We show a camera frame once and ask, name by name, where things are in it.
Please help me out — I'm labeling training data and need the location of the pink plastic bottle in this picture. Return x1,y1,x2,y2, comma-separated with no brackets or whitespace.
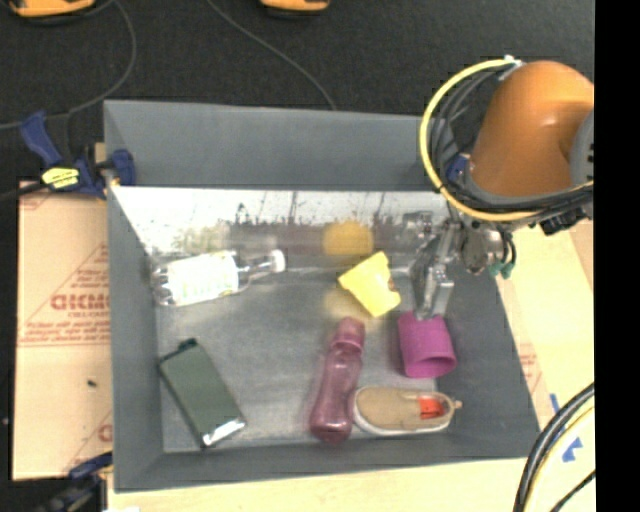
308,316,367,445

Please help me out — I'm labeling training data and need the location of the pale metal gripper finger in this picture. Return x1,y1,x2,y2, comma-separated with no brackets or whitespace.
410,236,442,310
416,268,456,322

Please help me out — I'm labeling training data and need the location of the magenta cup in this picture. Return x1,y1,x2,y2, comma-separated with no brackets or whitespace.
396,310,458,379

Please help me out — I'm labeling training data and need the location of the grey metal bin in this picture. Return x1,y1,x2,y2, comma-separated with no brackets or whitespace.
102,99,544,492

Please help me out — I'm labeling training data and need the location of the tan toy shoe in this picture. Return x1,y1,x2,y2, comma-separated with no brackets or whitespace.
353,385,464,436

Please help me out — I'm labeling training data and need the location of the black cylinder on white bracket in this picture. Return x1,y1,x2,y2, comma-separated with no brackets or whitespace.
539,208,587,236

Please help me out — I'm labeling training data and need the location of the dark green flat block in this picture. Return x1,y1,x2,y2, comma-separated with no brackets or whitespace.
157,337,248,448

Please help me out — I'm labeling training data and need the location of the brown cardboard board red print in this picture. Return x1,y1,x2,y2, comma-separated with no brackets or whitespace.
11,181,115,482

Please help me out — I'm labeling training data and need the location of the clear plastic bottle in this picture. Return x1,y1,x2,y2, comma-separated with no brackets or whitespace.
149,248,288,308

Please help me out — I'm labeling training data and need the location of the yellow cup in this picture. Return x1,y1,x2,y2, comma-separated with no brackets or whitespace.
336,250,403,319

